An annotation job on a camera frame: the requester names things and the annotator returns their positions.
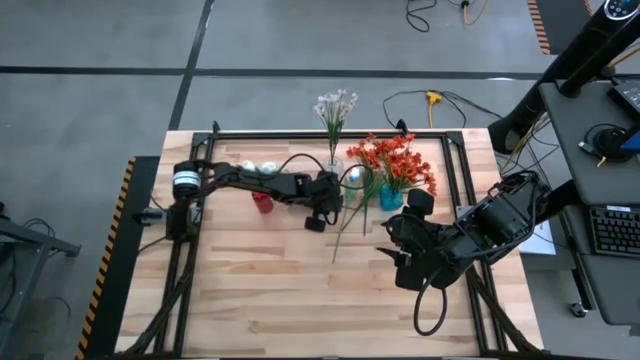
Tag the orange artificial flower bunch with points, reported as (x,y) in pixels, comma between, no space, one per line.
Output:
(420,172)
(395,150)
(360,152)

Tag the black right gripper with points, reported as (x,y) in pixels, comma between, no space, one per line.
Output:
(425,250)

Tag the yellow extension plug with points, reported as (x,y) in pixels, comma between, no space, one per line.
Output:
(433,97)

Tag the red glass vase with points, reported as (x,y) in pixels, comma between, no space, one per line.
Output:
(262,204)

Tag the black monitor pole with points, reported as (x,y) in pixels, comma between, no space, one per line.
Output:
(580,80)

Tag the clear glass vase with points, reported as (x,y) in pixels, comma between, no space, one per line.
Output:
(333,165)

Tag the white paper sheet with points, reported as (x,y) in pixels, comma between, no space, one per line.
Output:
(542,245)

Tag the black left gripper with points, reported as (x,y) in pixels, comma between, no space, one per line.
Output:
(325,192)

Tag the black keyboard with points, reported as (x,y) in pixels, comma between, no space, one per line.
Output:
(617,232)

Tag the black aluminium rig frame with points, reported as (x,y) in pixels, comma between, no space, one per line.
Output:
(275,135)

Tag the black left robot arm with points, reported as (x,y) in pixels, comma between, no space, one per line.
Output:
(250,180)

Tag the desk caster wheel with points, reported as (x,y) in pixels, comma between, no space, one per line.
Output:
(578,310)

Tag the black laptop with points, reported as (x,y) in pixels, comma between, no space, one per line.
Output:
(630,95)

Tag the black tower fan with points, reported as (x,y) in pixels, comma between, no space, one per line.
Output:
(590,45)

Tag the pale pink artificial flower bunch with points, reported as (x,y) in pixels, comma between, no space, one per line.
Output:
(334,107)

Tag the grey desk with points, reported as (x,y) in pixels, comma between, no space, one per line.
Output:
(575,150)

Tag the black mat with hazard stripe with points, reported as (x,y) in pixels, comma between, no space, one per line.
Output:
(111,310)

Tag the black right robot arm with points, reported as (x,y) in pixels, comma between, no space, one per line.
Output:
(500,220)

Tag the black desk leg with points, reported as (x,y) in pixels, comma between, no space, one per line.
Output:
(565,197)

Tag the teal glass vase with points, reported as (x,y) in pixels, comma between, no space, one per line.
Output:
(391,199)

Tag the dark mat with orange stripes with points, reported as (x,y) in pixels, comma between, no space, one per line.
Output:
(555,20)

